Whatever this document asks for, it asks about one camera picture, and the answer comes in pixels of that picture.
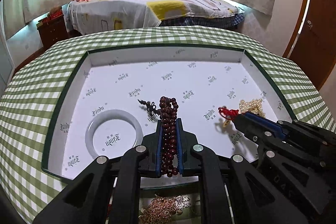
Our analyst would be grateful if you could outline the cream pearl necklace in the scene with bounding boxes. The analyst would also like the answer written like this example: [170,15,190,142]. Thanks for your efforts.
[238,98,267,118]

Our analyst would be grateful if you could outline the red tassel gold charm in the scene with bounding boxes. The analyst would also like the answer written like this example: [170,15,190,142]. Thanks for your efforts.
[218,106,239,127]

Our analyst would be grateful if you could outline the rose gold chain bracelet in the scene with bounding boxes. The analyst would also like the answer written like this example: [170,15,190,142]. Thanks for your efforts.
[139,195,182,224]

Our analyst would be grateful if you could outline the white jade bangle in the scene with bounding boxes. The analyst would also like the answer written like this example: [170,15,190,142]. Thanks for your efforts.
[85,109,143,159]

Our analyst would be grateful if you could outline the dark red bead bracelet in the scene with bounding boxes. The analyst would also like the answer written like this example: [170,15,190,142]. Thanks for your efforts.
[137,95,180,178]

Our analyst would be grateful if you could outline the green jewelry tray box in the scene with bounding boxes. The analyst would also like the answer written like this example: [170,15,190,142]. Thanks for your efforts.
[42,45,295,180]

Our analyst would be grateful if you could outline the brown wooden door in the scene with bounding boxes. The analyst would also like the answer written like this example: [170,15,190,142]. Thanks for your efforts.
[282,0,335,90]

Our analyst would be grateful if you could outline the green checkered tablecloth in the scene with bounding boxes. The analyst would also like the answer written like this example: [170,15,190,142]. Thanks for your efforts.
[1,26,335,223]

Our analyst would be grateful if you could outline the frosted glass wardrobe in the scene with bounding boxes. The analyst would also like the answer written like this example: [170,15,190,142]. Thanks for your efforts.
[0,1,15,96]

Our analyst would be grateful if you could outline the bed with patterned sheet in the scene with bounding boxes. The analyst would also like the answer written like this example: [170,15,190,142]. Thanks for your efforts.
[67,0,245,35]

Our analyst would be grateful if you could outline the dark wooden nightstand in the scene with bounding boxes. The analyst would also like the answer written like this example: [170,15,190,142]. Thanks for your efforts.
[37,15,68,50]

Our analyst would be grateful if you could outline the red boxes on nightstand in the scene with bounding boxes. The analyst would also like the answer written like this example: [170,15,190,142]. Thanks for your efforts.
[37,6,63,28]

